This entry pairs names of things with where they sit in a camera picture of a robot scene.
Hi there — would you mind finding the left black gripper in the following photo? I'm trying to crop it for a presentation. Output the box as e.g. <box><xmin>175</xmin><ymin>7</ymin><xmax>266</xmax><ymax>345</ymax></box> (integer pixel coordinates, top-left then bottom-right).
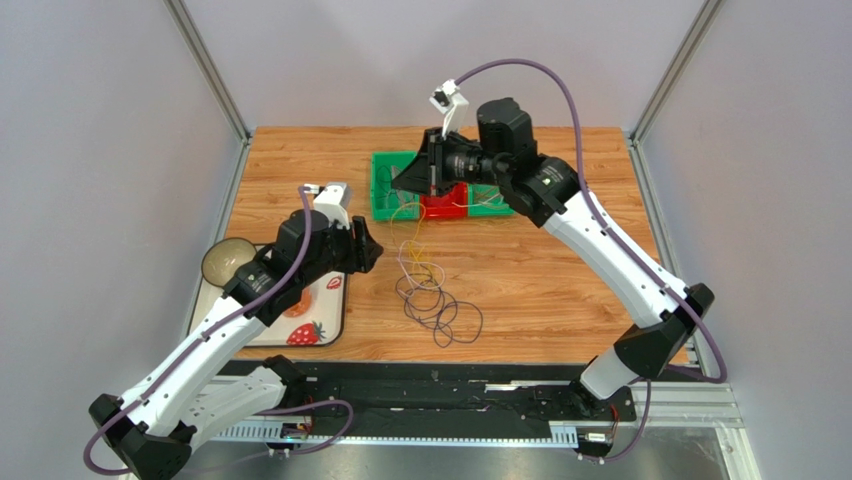
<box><xmin>299</xmin><ymin>215</ymin><xmax>385</xmax><ymax>287</ymax></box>

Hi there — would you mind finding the yellow cable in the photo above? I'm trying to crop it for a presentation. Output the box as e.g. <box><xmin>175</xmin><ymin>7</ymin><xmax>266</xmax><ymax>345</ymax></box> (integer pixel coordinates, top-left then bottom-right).
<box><xmin>389</xmin><ymin>196</ymin><xmax>431</xmax><ymax>281</ymax></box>

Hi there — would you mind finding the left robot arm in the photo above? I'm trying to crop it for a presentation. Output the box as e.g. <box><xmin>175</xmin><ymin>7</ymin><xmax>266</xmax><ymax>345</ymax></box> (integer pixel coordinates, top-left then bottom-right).
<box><xmin>89</xmin><ymin>209</ymin><xmax>383</xmax><ymax>479</ymax></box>

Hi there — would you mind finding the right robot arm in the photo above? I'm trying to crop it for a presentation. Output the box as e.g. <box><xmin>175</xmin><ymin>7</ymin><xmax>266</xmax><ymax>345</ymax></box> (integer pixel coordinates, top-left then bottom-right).
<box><xmin>391</xmin><ymin>98</ymin><xmax>715</xmax><ymax>401</ymax></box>

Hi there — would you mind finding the red plastic bin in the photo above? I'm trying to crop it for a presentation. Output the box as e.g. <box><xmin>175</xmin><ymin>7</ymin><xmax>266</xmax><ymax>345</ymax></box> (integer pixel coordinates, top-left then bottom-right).
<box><xmin>420</xmin><ymin>183</ymin><xmax>468</xmax><ymax>220</ymax></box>

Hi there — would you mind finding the right green plastic bin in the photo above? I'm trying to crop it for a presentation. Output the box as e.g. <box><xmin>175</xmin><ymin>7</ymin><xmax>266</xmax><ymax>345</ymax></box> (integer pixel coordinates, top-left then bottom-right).
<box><xmin>467</xmin><ymin>185</ymin><xmax>514</xmax><ymax>217</ymax></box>

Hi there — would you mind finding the green plastic bin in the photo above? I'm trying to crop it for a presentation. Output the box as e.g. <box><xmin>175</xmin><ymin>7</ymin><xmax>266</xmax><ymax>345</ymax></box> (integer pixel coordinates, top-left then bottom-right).
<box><xmin>370</xmin><ymin>151</ymin><xmax>420</xmax><ymax>221</ymax></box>
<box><xmin>467</xmin><ymin>185</ymin><xmax>514</xmax><ymax>217</ymax></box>

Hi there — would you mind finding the left green plastic bin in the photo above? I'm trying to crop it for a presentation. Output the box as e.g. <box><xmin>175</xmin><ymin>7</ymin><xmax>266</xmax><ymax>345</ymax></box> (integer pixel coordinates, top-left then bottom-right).
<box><xmin>370</xmin><ymin>151</ymin><xmax>420</xmax><ymax>221</ymax></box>

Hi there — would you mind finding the strawberry print white tray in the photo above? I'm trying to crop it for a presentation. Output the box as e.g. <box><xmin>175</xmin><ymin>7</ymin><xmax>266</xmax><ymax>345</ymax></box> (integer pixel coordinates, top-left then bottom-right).
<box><xmin>190</xmin><ymin>272</ymin><xmax>348</xmax><ymax>347</ymax></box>

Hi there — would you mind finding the beige ceramic bowl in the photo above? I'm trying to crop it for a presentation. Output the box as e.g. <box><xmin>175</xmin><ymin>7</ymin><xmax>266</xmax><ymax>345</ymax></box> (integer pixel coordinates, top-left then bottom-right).
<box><xmin>201</xmin><ymin>237</ymin><xmax>257</xmax><ymax>287</ymax></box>

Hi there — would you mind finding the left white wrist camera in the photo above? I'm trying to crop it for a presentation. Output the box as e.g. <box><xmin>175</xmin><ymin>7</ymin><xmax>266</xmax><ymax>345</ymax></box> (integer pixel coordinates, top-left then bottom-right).
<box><xmin>301</xmin><ymin>182</ymin><xmax>353</xmax><ymax>230</ymax></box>

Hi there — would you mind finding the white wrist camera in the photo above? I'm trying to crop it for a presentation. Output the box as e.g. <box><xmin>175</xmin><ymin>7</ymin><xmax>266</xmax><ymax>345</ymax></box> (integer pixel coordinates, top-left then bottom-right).
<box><xmin>429</xmin><ymin>79</ymin><xmax>469</xmax><ymax>138</ymax></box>
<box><xmin>301</xmin><ymin>182</ymin><xmax>353</xmax><ymax>230</ymax></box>

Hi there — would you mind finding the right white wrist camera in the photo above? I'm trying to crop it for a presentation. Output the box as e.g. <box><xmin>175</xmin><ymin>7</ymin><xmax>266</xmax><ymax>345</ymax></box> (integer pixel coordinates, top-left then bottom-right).
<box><xmin>429</xmin><ymin>79</ymin><xmax>469</xmax><ymax>138</ymax></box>

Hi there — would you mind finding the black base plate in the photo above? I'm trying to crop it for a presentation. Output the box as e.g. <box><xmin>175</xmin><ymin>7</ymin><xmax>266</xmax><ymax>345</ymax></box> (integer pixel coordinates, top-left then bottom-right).
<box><xmin>282</xmin><ymin>361</ymin><xmax>640</xmax><ymax>440</ymax></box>

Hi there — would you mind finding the aluminium frame rail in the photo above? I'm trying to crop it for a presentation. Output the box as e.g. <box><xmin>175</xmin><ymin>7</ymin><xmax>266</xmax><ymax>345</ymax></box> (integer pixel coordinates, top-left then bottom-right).
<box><xmin>174</xmin><ymin>379</ymin><xmax>760</xmax><ymax>479</ymax></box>

